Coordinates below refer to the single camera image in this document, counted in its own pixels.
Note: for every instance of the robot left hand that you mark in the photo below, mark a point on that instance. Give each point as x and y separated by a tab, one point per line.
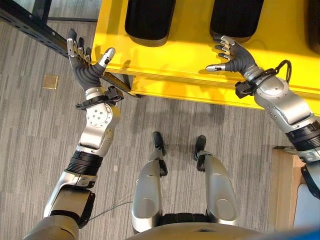
85	72

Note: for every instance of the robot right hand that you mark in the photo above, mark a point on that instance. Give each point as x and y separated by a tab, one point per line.
237	56

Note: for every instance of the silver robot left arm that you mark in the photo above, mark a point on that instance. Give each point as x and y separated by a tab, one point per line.
87	150

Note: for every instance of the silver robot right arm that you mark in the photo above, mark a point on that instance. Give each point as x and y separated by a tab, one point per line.
285	107

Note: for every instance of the brass floor socket plate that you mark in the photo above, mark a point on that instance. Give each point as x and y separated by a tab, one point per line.
50	81

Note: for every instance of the silver robot left leg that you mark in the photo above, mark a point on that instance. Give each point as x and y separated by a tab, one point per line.
148	185

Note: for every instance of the silver robot leg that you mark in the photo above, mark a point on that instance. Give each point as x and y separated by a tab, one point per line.
148	185
215	185

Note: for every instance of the silver robot right leg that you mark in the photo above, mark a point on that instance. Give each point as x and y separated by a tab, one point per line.
215	185

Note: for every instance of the light wooden table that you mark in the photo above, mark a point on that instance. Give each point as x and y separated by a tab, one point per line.
283	185

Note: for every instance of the grey robot torso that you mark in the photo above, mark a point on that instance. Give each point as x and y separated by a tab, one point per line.
195	231

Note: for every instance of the black metal shelf rail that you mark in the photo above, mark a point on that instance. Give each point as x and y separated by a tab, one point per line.
45	32

